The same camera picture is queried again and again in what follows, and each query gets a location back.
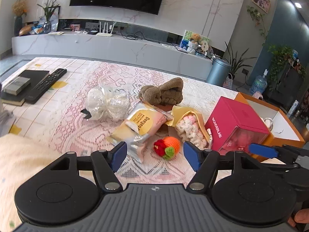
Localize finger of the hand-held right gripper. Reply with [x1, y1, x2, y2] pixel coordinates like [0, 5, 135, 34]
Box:
[282, 144, 309, 155]
[249, 143, 301, 165]

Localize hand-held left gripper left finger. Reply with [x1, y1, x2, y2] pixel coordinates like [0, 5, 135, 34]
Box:
[47, 141, 127, 194]

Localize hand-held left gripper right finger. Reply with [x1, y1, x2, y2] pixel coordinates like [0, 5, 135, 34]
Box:
[183, 141, 262, 192]

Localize orange red crochet toy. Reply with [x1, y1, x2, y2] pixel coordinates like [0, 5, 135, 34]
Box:
[154, 136, 181, 160]

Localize yellow pink knit bundle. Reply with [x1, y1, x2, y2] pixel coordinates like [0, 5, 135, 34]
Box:
[165, 105, 211, 148]

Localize yellow soft packet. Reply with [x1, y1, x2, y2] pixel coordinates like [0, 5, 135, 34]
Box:
[107, 103, 173, 163]

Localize orange storage box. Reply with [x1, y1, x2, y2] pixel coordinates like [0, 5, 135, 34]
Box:
[234, 92, 306, 162]

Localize clear plastic bag white filling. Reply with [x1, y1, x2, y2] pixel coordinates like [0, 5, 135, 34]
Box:
[82, 86, 131, 122]

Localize brown plush headband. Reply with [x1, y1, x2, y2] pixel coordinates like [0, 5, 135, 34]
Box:
[139, 77, 184, 105]

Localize person's right hand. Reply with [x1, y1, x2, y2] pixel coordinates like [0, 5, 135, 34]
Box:
[287, 207, 309, 232]

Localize pink small appliance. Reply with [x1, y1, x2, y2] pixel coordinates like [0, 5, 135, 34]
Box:
[250, 91, 265, 101]

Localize dark cabinet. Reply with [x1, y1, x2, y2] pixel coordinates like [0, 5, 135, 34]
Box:
[268, 63, 309, 112]

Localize blue water bottle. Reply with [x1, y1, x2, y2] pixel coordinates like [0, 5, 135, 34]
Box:
[251, 69, 268, 95]

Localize potted long-leaf plant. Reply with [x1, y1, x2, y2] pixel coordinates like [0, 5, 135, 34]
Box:
[222, 41, 257, 89]

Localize pink white lace tablecloth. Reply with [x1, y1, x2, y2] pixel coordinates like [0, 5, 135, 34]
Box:
[46, 60, 242, 188]

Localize lemon print table cover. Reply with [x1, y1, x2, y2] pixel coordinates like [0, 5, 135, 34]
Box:
[0, 57, 97, 138]

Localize grey-blue trash can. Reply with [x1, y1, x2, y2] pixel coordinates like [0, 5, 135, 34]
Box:
[206, 58, 232, 87]

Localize bushy green plant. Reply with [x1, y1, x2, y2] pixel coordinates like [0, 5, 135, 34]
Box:
[268, 44, 294, 90]

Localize cream plush blanket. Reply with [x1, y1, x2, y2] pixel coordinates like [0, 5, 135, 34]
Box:
[0, 135, 65, 230]

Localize black remote control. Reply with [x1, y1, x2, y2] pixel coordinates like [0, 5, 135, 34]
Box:
[25, 68, 67, 103]

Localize white marble TV console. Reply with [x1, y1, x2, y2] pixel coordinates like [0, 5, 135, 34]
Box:
[12, 32, 219, 81]

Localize green printed card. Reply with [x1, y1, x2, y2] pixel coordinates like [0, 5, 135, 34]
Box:
[184, 30, 211, 51]

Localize black flat book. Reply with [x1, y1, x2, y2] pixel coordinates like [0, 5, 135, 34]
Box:
[0, 70, 50, 107]

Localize teddy bear bouquet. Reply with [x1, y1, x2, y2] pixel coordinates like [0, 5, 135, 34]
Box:
[187, 34, 202, 54]

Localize white router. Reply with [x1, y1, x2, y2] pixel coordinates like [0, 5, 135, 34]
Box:
[96, 22, 116, 37]

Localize grey small box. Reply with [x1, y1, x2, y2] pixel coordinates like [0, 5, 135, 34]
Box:
[3, 76, 31, 95]

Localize hanging green vine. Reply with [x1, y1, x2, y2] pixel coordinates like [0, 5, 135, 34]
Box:
[246, 5, 269, 46]

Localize green plant in glass vase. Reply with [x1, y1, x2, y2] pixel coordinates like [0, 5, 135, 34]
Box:
[36, 0, 66, 33]

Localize snack bags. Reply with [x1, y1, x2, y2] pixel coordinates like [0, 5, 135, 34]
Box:
[29, 23, 46, 35]

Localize dark vase with dried flowers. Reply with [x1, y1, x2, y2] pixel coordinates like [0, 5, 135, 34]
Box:
[12, 0, 29, 37]

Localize black cables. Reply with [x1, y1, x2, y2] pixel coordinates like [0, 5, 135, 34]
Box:
[121, 28, 161, 43]

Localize wooden picture frame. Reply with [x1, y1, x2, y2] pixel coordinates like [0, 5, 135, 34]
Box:
[252, 0, 271, 13]

